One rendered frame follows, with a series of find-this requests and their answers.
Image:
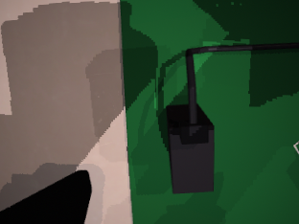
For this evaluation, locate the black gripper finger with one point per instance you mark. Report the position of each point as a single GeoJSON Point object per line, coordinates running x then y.
{"type": "Point", "coordinates": [65, 202]}

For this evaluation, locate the green circuit board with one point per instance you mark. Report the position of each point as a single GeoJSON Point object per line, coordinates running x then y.
{"type": "Point", "coordinates": [252, 98]}

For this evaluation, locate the black cable with plug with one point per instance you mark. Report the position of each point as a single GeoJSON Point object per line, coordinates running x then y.
{"type": "Point", "coordinates": [191, 135]}

